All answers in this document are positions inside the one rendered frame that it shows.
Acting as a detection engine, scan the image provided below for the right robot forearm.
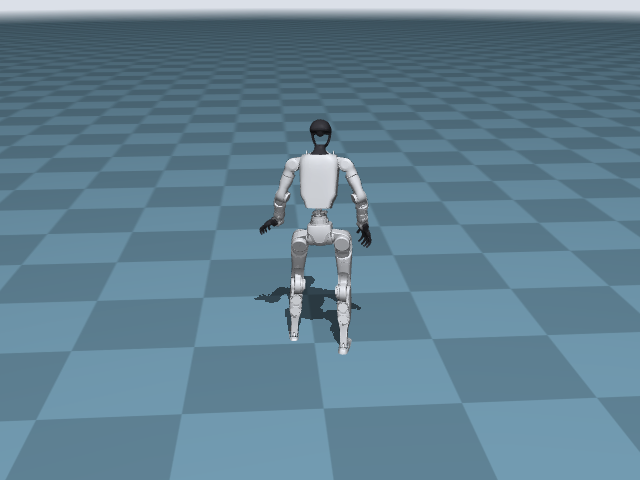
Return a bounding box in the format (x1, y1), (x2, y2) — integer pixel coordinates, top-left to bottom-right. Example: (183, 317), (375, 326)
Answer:
(355, 193), (368, 230)

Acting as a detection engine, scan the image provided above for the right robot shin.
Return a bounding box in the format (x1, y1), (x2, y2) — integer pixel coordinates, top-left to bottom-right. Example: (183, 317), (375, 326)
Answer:
(337, 285), (351, 348)

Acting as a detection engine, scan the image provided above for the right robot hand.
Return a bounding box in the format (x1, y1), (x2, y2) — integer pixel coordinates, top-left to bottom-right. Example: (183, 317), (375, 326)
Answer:
(356, 223), (372, 248)

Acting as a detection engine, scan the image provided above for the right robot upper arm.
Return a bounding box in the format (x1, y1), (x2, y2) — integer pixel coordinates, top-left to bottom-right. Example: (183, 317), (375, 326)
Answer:
(337, 157), (367, 204)

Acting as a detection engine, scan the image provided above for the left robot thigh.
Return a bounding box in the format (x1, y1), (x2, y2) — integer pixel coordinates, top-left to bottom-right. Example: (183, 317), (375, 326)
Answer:
(291, 229), (309, 293)

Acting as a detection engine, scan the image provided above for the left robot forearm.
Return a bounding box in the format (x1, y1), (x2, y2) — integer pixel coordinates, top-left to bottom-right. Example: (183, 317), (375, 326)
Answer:
(273, 190), (286, 226)

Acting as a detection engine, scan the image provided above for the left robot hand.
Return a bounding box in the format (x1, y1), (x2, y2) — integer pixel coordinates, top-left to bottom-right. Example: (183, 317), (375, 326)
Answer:
(260, 217), (278, 235)

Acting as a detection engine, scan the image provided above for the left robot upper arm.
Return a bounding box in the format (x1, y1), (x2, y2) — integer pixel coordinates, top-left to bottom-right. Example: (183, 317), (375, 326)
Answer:
(275, 157), (301, 203)

